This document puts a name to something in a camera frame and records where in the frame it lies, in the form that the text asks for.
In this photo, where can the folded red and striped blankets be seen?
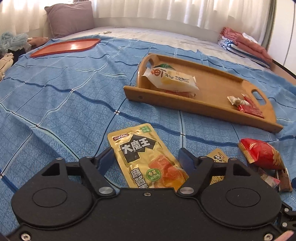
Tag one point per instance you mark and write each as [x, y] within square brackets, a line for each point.
[244, 46]

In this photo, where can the light blue cloth bundle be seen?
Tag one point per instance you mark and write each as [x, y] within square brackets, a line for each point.
[9, 41]

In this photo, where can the white flower cake packet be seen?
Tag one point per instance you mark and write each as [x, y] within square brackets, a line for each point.
[169, 79]

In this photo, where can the wooden serving tray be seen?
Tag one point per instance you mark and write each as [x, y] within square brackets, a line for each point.
[211, 99]

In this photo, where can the red square cracker packet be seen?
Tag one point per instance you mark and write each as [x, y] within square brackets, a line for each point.
[184, 94]

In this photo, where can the yellow spicy strip packet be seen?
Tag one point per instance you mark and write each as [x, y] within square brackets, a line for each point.
[144, 159]

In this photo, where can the green snack packet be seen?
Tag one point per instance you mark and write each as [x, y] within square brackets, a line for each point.
[164, 65]

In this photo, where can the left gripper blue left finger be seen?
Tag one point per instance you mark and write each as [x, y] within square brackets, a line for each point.
[104, 160]

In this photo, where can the blue plaid bed sheet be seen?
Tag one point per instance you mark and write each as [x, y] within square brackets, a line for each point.
[66, 105]

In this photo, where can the white sheer curtain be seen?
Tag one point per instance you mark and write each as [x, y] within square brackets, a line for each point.
[243, 16]

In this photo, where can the white gold dotted snack packet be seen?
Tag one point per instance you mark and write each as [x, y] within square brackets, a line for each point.
[237, 101]

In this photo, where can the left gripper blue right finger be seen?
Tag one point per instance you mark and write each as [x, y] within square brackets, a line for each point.
[187, 160]

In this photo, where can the brown peanut snack packet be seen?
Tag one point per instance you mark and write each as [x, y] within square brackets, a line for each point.
[285, 184]

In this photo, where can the purple pillow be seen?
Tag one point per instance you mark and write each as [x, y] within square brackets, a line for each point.
[68, 19]

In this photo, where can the red nut snack bag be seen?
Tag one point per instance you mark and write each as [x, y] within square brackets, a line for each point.
[261, 154]

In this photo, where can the red plastic tray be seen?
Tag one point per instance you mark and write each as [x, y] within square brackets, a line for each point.
[66, 47]

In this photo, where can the long red snack bar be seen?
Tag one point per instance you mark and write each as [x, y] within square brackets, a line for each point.
[248, 106]

